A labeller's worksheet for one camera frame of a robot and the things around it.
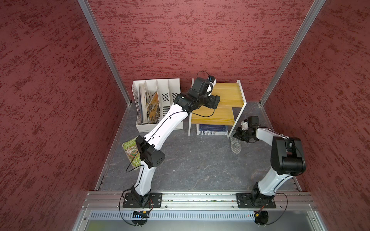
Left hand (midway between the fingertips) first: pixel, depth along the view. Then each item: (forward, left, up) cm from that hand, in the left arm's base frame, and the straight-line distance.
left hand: (211, 100), depth 76 cm
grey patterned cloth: (-10, -19, -31) cm, 38 cm away
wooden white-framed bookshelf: (+3, -11, 0) cm, 12 cm away
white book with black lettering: (-2, +3, -30) cm, 30 cm away
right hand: (-4, -19, -31) cm, 36 cm away
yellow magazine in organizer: (+9, +37, -16) cm, 41 cm away
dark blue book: (0, -5, -27) cm, 27 cm away
